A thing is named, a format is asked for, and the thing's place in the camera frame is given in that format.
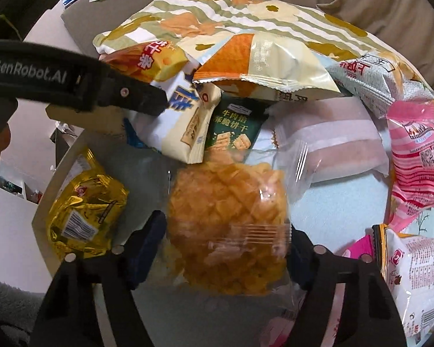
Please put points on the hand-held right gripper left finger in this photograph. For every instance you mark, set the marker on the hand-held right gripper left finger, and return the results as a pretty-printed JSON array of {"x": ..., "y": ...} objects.
[{"x": 148, "y": 245}]

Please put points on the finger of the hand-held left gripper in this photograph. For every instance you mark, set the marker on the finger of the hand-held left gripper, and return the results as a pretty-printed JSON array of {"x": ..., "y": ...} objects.
[{"x": 133, "y": 94}]

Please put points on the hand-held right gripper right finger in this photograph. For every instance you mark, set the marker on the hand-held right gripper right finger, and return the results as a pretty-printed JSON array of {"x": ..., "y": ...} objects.
[{"x": 300, "y": 260}]

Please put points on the white and blue snack packet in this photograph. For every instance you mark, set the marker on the white and blue snack packet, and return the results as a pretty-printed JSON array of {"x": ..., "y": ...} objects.
[{"x": 177, "y": 123}]

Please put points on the clear packet of orange chips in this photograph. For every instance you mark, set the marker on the clear packet of orange chips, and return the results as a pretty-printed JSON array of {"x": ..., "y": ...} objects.
[{"x": 224, "y": 217}]

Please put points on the dark green cracker packet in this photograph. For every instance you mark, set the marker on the dark green cracker packet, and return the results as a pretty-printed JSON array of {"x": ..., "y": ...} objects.
[{"x": 235, "y": 126}]

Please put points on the yellow fries snack packet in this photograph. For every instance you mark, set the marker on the yellow fries snack packet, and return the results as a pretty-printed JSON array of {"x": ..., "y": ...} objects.
[{"x": 148, "y": 61}]

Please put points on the magenta snack packet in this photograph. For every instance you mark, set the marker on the magenta snack packet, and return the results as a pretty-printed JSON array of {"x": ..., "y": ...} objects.
[{"x": 358, "y": 247}]

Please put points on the light blue daisy tablecloth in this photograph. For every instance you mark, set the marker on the light blue daisy tablecloth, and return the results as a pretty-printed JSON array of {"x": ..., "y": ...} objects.
[{"x": 340, "y": 209}]

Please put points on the gold foil snack packet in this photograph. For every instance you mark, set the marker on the gold foil snack packet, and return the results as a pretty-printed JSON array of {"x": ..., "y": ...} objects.
[{"x": 86, "y": 206}]

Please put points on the white printed snack packet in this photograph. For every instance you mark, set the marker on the white printed snack packet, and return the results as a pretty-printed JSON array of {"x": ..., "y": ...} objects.
[{"x": 416, "y": 271}]

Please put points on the clear pink cake packet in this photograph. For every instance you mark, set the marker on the clear pink cake packet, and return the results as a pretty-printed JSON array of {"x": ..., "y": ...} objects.
[{"x": 332, "y": 141}]

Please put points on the floral striped cushion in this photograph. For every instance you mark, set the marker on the floral striped cushion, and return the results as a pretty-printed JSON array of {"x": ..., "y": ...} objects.
[{"x": 238, "y": 14}]

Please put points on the orange and cream snack packet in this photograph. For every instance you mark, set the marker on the orange and cream snack packet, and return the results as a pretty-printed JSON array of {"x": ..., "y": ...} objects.
[{"x": 275, "y": 65}]

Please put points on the pink striped snack packet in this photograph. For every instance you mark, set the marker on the pink striped snack packet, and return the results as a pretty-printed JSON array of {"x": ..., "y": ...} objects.
[{"x": 416, "y": 166}]

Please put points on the grey-white snack packet red print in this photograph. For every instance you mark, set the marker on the grey-white snack packet red print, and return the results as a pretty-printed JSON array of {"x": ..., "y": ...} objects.
[{"x": 376, "y": 79}]

